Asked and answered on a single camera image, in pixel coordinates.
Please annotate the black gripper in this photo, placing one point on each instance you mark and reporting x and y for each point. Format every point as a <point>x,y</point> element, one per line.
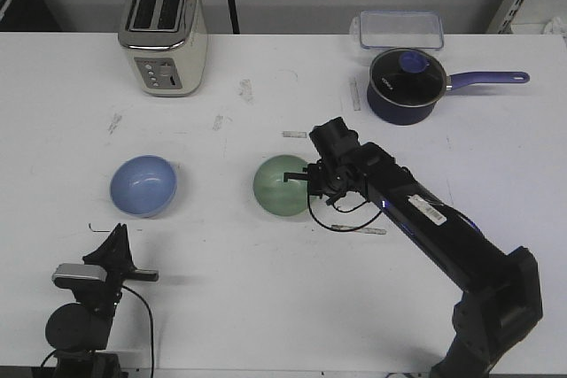
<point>333,175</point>
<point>102,298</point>

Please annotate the green bowl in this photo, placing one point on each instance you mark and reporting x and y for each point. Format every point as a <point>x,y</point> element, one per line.
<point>273,193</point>

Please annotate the blue bowl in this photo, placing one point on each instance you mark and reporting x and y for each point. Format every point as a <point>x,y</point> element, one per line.
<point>143,186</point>

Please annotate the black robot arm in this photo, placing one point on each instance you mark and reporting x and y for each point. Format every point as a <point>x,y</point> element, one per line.
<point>501,300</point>
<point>79,331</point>

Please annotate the dark blue saucepan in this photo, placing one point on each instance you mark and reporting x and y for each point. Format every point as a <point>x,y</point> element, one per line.
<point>403,115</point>

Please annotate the glass pot lid blue knob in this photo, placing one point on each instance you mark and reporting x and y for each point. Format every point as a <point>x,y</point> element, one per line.
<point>407,77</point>

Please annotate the clear plastic food container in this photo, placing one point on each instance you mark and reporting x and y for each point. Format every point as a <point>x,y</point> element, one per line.
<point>381,30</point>

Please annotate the silver two-slot toaster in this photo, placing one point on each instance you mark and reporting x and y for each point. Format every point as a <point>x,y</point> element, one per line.
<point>165,42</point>

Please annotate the white crumpled cloth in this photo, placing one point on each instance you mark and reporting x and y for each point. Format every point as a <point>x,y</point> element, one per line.
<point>556,26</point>

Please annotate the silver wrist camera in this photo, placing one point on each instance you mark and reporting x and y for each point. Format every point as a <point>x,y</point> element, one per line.
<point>71,275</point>

